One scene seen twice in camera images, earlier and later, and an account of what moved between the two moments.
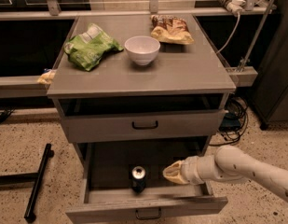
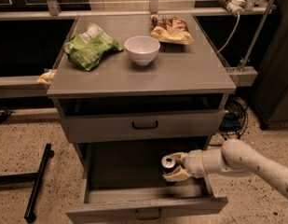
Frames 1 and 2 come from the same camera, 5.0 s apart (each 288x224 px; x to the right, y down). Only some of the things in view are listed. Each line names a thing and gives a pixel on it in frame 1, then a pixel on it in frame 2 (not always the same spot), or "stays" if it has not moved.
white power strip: (235, 4) stays
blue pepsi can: (138, 176) → (168, 164)
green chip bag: (87, 49) stays
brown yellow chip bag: (171, 30) stays
